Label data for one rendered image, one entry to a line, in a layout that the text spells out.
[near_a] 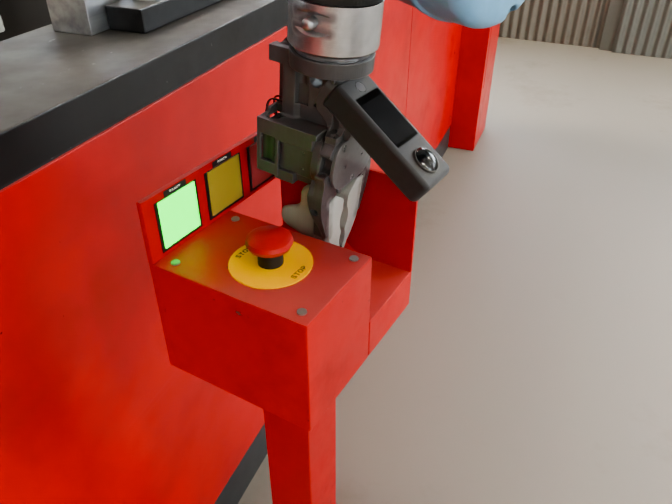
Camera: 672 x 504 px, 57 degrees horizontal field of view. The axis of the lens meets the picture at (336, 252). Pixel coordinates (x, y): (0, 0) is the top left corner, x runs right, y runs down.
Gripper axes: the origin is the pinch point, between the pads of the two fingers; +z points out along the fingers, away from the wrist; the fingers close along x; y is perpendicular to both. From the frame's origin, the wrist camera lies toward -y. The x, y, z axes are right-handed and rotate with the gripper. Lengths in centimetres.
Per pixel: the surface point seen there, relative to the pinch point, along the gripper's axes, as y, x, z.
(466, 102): 42, -180, 58
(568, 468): -33, -48, 71
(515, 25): 70, -345, 73
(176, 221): 9.5, 11.9, -6.4
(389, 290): -6.0, -0.6, 2.5
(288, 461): -0.7, 8.2, 24.9
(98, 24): 39.9, -8.7, -11.5
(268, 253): 0.2, 11.5, -6.9
